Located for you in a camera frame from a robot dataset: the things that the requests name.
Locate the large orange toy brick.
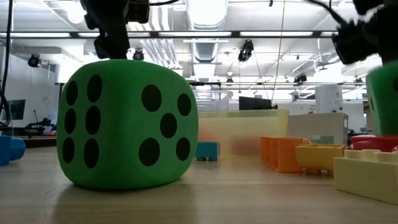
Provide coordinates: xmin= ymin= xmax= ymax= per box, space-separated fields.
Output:
xmin=260 ymin=136 xmax=308 ymax=174

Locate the black desk monitor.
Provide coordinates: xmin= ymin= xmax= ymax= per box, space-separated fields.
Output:
xmin=238 ymin=96 xmax=274 ymax=111

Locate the pale yellow toy brick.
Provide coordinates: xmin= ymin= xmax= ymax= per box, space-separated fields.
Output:
xmin=333 ymin=149 xmax=398 ymax=206

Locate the small pale turquoise toy brick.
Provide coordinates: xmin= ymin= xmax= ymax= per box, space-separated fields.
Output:
xmin=310 ymin=135 xmax=335 ymax=145

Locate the small teal toy brick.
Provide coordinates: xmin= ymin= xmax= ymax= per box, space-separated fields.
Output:
xmin=195 ymin=141 xmax=221 ymax=162

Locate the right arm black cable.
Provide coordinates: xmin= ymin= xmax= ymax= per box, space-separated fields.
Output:
xmin=304 ymin=0 xmax=348 ymax=26

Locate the yellow-orange long toy brick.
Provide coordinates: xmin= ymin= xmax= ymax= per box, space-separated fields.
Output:
xmin=295 ymin=143 xmax=346 ymax=175

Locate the dark wall monitor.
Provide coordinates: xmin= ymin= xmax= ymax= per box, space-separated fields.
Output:
xmin=8 ymin=99 xmax=27 ymax=121

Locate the white cylindrical appliance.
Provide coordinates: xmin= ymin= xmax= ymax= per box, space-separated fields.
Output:
xmin=315 ymin=85 xmax=345 ymax=114

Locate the silver ventilation duct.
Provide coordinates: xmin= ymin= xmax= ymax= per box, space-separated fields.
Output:
xmin=185 ymin=0 xmax=229 ymax=63

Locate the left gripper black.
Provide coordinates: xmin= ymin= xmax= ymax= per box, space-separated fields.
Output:
xmin=80 ymin=0 xmax=131 ymax=60

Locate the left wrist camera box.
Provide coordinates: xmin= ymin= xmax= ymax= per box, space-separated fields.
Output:
xmin=128 ymin=0 xmax=150 ymax=24

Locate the blue toy brick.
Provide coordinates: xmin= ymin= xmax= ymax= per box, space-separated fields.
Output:
xmin=0 ymin=136 xmax=27 ymax=167

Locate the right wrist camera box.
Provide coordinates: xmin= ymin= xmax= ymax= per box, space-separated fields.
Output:
xmin=331 ymin=21 xmax=377 ymax=65

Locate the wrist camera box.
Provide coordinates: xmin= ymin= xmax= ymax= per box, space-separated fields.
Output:
xmin=128 ymin=0 xmax=150 ymax=24
xmin=331 ymin=21 xmax=377 ymax=65

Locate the yellow translucent tray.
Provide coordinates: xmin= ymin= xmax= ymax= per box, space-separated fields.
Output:
xmin=198 ymin=109 xmax=290 ymax=157

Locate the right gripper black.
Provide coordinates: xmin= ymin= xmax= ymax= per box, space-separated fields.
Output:
xmin=354 ymin=0 xmax=398 ymax=63

